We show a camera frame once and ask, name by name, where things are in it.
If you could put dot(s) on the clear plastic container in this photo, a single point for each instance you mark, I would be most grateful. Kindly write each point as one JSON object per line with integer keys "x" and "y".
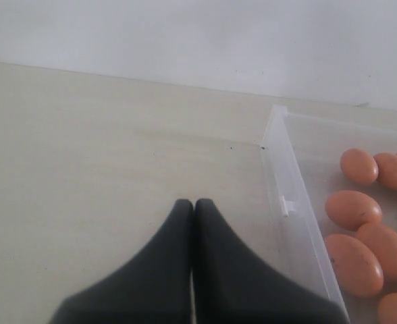
{"x": 301, "y": 155}

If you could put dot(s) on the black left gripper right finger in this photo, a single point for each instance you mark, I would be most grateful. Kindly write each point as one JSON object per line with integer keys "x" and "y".
{"x": 234, "y": 285}

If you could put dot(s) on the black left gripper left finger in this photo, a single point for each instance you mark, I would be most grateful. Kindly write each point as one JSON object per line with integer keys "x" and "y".
{"x": 152, "y": 287}

